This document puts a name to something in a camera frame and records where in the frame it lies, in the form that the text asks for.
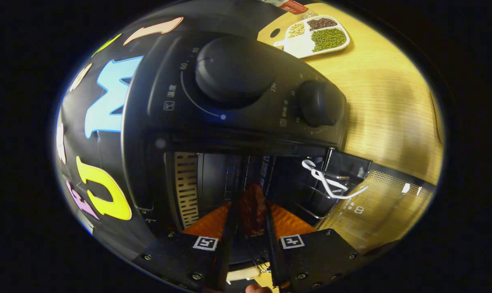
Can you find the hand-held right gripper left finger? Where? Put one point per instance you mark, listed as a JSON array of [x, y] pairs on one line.
[[229, 244]]

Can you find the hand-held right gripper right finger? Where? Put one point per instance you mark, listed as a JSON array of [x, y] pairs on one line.
[[275, 260]]

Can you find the red-brown meat piece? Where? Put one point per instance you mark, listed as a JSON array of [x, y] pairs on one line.
[[253, 209]]

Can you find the black electric oven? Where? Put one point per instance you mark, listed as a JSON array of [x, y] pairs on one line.
[[168, 81]]

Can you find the white divided plate with beans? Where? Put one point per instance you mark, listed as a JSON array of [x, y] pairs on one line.
[[299, 47]]

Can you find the round black table grommet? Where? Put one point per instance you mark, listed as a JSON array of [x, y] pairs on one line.
[[275, 33]]

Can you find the clear plastic bottle red label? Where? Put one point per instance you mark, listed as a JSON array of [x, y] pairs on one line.
[[291, 6]]

